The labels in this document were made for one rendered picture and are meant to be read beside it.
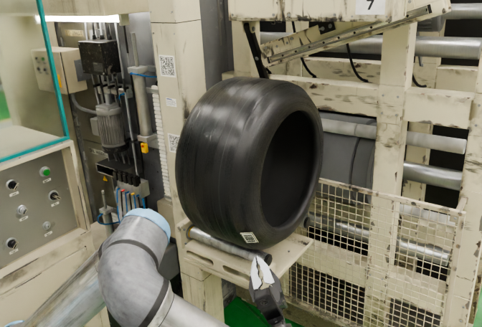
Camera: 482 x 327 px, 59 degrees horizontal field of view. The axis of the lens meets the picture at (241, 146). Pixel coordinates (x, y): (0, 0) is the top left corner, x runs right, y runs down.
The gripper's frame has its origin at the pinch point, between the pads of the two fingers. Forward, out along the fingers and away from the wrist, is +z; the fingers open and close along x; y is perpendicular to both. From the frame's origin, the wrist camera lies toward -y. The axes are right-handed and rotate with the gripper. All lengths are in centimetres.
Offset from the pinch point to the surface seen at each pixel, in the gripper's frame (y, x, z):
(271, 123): -14.8, 18.6, 32.2
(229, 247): 19.8, -10.9, 13.6
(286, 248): 41.2, 5.8, 12.7
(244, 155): -16.9, 8.2, 24.4
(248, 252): 18.4, -4.9, 8.9
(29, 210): -4, -71, 43
